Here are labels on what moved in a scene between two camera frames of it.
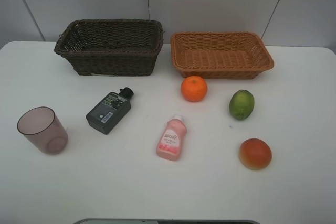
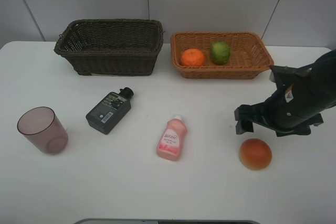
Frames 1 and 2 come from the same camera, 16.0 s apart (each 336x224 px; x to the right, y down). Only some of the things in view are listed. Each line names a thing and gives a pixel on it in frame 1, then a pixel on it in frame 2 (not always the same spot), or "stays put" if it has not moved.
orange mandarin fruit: (193, 88) -> (191, 57)
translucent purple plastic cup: (42, 127) stays put
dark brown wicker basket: (112, 47) stays put
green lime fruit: (241, 105) -> (220, 52)
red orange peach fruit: (255, 154) stays put
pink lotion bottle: (172, 141) stays put
